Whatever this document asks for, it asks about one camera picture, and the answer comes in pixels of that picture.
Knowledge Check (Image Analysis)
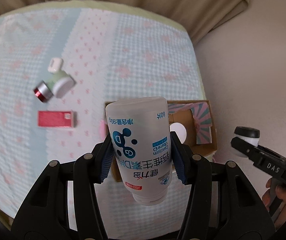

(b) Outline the person's right hand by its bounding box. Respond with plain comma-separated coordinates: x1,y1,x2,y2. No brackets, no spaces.
262,186,286,228

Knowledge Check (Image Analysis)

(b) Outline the beige wrinkled quilt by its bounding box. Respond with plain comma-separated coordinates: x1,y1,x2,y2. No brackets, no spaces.
0,0,286,45

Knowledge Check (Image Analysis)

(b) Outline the red and silver jar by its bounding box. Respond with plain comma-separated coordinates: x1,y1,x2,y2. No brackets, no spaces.
33,81,54,103

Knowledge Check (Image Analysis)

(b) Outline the small white case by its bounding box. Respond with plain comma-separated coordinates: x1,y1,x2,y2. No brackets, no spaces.
48,58,63,73

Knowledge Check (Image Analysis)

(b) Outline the white round jar black lid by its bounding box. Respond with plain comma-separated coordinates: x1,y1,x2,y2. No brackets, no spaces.
234,126,261,158

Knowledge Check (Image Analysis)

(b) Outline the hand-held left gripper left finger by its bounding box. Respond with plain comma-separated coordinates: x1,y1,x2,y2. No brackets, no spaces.
11,136,115,240

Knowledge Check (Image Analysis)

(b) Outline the white plastic supplement bottle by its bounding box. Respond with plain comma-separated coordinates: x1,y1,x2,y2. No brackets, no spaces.
105,97,171,205

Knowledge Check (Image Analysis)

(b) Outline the green jar with white lid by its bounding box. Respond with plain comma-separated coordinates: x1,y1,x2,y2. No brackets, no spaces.
47,70,75,98

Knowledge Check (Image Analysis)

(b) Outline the cream bed sheet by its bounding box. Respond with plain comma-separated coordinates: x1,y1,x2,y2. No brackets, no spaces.
188,0,286,205

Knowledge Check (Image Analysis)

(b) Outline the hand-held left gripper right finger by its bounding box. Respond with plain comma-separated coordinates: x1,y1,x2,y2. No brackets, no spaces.
169,131,276,240

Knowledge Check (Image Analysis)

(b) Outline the red flat carton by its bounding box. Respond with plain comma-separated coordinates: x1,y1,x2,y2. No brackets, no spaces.
38,110,78,128

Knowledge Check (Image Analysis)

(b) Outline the blue and pink printed blanket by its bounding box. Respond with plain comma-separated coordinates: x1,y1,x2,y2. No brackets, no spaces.
0,4,206,215

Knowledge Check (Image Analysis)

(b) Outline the cardboard box with striped flaps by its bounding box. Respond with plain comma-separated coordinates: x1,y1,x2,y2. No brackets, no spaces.
100,100,218,183

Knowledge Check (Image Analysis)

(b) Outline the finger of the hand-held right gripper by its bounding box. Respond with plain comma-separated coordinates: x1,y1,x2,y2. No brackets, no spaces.
231,137,259,158

